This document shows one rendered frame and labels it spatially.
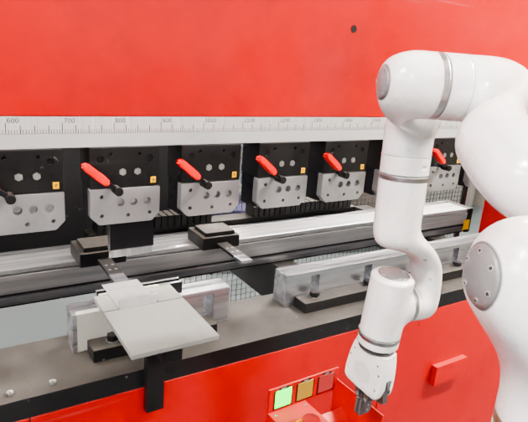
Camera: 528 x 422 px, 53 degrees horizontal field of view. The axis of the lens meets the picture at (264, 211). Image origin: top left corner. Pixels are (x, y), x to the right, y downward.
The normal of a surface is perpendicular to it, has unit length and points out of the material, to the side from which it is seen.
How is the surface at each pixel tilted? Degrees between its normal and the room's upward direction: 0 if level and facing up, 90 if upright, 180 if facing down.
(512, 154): 54
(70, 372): 0
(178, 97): 90
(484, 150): 70
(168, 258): 90
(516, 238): 42
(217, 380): 90
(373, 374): 89
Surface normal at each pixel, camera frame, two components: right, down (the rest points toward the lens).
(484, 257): -0.92, -0.29
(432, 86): 0.08, 0.27
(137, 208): 0.52, 0.28
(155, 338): 0.07, -0.96
